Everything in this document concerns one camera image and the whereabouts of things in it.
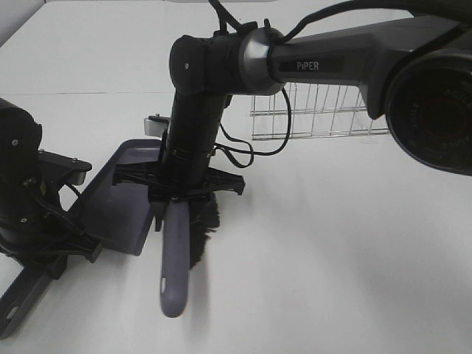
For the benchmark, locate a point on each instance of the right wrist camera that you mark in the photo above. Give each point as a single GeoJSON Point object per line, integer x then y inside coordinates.
{"type": "Point", "coordinates": [156, 125]}

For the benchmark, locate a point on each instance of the metal wire rack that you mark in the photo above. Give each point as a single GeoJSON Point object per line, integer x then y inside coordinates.
{"type": "Point", "coordinates": [317, 110]}

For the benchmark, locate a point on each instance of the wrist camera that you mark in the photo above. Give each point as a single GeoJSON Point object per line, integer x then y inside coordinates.
{"type": "Point", "coordinates": [156, 125]}
{"type": "Point", "coordinates": [77, 177]}

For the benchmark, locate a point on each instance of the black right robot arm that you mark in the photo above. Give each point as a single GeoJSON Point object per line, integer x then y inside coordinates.
{"type": "Point", "coordinates": [410, 60]}

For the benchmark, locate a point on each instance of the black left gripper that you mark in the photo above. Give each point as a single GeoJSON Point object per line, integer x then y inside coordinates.
{"type": "Point", "coordinates": [65, 235]}

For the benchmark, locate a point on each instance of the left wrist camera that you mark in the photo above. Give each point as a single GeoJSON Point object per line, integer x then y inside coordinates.
{"type": "Point", "coordinates": [77, 177]}

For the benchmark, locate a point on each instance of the purple plastic dustpan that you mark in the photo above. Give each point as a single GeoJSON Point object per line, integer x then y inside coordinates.
{"type": "Point", "coordinates": [119, 216]}

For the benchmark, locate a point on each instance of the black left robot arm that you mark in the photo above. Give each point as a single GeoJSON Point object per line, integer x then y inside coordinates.
{"type": "Point", "coordinates": [35, 229]}

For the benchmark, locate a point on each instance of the purple hand brush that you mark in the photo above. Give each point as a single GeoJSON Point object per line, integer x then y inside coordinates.
{"type": "Point", "coordinates": [186, 230]}

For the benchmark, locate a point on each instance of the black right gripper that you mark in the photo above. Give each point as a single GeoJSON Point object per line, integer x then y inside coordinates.
{"type": "Point", "coordinates": [161, 186]}

